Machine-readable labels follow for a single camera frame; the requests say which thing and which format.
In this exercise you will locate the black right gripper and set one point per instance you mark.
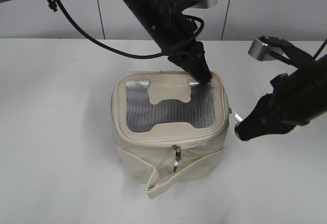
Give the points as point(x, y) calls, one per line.
point(296, 99)

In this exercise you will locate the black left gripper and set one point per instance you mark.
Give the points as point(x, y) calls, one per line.
point(192, 58)

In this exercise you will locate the cream canvas zipper bag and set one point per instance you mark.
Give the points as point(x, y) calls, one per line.
point(152, 111)

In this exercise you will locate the silver zipper pull with ring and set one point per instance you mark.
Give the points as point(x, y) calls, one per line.
point(177, 150)

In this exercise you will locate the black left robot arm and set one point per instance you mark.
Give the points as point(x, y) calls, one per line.
point(174, 32)

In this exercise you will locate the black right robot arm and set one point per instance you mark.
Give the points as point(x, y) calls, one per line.
point(303, 62)

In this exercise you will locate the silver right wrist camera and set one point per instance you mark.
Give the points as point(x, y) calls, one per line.
point(267, 48)

